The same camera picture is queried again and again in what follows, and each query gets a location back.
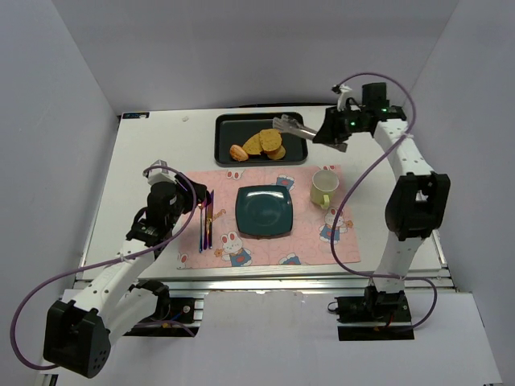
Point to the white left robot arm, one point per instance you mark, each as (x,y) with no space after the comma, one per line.
(80,333)

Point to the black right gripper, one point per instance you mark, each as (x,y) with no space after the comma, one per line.
(331,126)

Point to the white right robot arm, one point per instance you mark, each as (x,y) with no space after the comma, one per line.
(416,205)

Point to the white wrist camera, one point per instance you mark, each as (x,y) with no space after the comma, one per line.
(342,91)
(158,172)

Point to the pale green mug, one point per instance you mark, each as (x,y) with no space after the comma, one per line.
(324,184)

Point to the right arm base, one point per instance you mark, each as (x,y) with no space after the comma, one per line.
(355,323)

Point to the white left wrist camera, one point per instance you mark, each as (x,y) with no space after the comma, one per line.
(158,172)

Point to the pink bunny placemat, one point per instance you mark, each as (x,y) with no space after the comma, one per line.
(307,244)

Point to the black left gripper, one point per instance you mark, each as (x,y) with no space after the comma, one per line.
(193,193)

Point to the sesame bun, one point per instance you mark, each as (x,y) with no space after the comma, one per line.
(238,154)

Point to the small round bread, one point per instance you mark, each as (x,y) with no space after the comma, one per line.
(277,154)

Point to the black baking tray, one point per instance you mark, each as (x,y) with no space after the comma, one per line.
(237,128)

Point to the metal tongs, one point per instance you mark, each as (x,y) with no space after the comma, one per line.
(287,124)

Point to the iridescent spoon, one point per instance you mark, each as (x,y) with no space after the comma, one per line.
(201,233)

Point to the iridescent knife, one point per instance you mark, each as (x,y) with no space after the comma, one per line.
(209,219)

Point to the teal square plate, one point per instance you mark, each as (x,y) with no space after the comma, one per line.
(264,211)

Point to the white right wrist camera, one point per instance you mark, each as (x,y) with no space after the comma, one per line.
(342,91)

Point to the heart bread slice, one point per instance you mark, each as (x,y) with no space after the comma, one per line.
(270,140)

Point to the lower bread slice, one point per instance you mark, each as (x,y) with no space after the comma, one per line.
(253,146)

